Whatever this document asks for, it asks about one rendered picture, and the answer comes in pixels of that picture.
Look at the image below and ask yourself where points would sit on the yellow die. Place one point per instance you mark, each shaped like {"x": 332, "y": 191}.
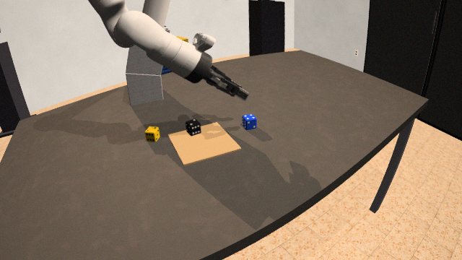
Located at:
{"x": 152, "y": 134}

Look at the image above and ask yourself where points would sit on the blue die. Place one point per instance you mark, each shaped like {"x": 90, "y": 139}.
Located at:
{"x": 249, "y": 122}

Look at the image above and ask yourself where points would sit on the tan square mat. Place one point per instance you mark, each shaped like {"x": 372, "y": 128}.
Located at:
{"x": 213, "y": 141}

